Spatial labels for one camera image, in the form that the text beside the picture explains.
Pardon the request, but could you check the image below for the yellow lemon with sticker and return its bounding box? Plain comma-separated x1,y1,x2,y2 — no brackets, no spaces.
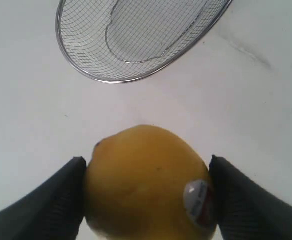
83,125,217,240

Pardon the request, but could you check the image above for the oval metal mesh basket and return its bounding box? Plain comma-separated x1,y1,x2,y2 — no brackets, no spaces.
55,0,230,84

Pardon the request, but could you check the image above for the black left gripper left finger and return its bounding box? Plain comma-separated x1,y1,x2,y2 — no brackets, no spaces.
0,157,86,240

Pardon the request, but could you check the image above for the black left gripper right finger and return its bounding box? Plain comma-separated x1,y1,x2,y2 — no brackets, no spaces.
209,155,292,240

